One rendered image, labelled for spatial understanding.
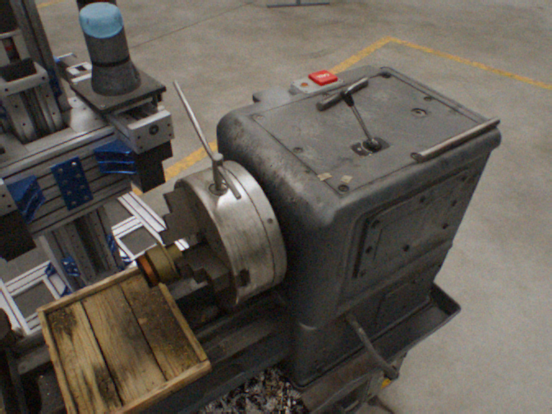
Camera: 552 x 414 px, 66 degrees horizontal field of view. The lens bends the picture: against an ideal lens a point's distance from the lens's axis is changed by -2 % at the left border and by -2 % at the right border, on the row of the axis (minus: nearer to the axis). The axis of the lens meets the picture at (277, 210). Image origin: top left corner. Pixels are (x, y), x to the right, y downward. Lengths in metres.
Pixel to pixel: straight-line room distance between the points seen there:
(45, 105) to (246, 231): 0.85
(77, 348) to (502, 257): 2.22
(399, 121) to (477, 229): 1.78
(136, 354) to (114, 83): 0.79
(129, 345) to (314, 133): 0.66
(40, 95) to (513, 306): 2.26
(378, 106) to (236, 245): 0.54
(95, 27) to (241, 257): 0.81
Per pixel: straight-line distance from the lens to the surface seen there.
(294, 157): 0.94
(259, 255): 0.88
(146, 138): 1.38
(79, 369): 1.12
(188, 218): 0.97
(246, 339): 1.10
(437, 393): 2.10
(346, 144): 1.00
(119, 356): 1.10
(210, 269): 0.90
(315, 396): 1.39
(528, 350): 2.39
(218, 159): 0.83
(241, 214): 0.87
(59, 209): 1.54
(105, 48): 1.39
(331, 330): 1.23
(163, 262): 0.94
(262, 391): 1.38
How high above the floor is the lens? 1.81
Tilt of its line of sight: 43 degrees down
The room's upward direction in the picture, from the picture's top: 1 degrees clockwise
